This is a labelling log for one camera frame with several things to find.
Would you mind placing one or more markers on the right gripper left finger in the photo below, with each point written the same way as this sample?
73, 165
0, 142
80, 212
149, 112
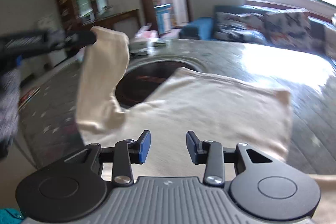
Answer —
126, 153

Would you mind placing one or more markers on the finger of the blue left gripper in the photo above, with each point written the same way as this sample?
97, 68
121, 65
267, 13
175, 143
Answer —
79, 39

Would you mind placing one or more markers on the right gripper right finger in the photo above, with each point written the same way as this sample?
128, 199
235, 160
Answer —
210, 153

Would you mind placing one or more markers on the cream beige sweatshirt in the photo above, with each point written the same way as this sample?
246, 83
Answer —
252, 124

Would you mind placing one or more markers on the grey knitted sleeve forearm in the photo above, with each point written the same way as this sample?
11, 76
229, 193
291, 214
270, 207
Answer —
10, 92

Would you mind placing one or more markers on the dark wooden sideboard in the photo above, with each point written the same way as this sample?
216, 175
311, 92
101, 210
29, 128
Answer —
126, 22

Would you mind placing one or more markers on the white tissue box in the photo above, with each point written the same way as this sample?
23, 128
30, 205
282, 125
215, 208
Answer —
143, 38

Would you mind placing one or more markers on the round black induction cooktop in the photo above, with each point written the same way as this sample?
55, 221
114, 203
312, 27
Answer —
138, 83

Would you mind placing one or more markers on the green card stack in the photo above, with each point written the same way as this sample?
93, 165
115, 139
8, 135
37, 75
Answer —
159, 43

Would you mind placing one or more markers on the blue white toy cabinet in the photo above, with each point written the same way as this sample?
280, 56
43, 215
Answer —
163, 17

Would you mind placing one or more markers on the butterfly pillow lying left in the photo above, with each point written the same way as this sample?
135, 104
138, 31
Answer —
241, 28

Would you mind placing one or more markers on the butterfly pillow upright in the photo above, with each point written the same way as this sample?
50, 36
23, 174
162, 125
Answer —
289, 29

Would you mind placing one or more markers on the blue corner sofa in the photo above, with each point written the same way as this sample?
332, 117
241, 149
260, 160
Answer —
322, 33

